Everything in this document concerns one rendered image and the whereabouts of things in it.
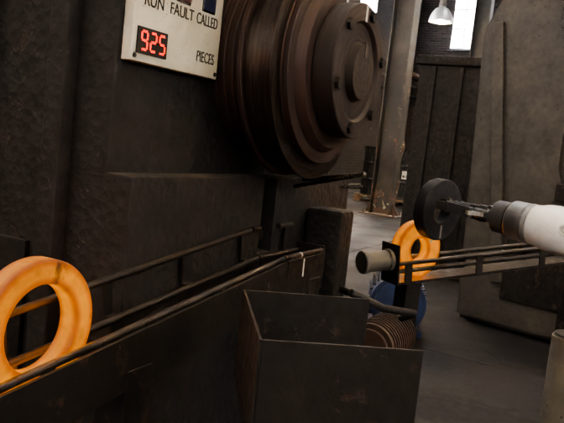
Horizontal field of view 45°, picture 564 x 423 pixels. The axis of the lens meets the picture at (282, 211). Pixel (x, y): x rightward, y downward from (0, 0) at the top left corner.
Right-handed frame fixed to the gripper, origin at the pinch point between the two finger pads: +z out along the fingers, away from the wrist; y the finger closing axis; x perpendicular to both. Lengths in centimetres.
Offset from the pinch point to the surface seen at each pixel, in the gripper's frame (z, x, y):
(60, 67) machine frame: 10, 19, -96
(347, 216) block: 12.7, -6.4, -18.7
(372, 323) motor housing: 3.5, -31.5, -13.9
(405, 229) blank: 9.4, -8.9, 0.4
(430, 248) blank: 7.4, -13.6, 9.8
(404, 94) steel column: 563, 71, 644
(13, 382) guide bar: -25, -20, -113
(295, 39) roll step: -2, 30, -56
